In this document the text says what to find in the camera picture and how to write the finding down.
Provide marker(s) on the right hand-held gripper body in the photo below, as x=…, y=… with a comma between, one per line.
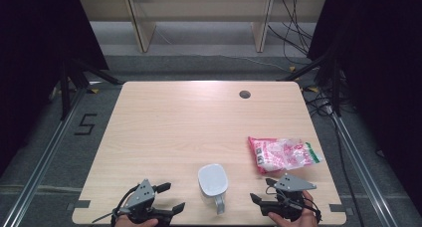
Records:
x=292, y=184

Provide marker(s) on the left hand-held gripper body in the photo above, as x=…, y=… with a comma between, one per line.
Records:
x=142, y=195

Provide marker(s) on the pink and white sugar bag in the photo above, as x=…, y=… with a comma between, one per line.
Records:
x=282, y=154

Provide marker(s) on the grey lidded clear plastic jug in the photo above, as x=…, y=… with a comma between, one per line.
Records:
x=212, y=182

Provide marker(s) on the person's left hand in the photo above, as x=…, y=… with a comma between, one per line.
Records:
x=132, y=224

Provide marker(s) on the person's right hand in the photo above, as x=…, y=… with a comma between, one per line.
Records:
x=298, y=223

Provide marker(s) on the black tape floor mark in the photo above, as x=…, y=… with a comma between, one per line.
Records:
x=87, y=124

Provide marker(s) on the yellow tape piece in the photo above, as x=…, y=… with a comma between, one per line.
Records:
x=292, y=68
x=313, y=89
x=95, y=91

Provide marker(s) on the black metal stand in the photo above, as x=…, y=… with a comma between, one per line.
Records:
x=335, y=87
x=65, y=91

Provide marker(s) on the black curtain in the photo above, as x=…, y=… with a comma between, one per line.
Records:
x=30, y=54
x=381, y=71

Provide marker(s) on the light wooden shelf unit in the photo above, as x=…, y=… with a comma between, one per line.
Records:
x=146, y=31

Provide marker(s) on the grey table edge bracket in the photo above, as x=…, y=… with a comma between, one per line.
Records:
x=81, y=204
x=340, y=208

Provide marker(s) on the aluminium floor rail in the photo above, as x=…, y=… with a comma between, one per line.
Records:
x=36, y=174
x=361, y=174

